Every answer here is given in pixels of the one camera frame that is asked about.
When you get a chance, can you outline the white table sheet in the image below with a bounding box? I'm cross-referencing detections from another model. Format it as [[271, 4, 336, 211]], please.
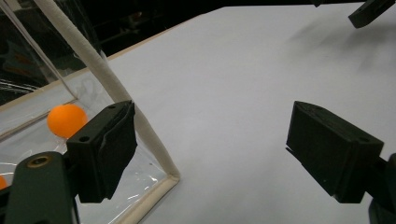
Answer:
[[0, 1, 396, 224]]

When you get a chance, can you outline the clear plastic bag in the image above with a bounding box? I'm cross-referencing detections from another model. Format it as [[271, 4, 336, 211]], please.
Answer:
[[0, 0, 181, 224]]

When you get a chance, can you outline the plain orange ball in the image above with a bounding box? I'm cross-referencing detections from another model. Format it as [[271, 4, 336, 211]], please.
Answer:
[[46, 103, 89, 139]]

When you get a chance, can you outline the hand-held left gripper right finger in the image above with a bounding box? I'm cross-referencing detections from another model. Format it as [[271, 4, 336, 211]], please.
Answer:
[[285, 100, 385, 204]]

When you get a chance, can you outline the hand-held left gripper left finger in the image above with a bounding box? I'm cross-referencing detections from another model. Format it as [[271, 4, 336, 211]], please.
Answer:
[[65, 100, 138, 203]]

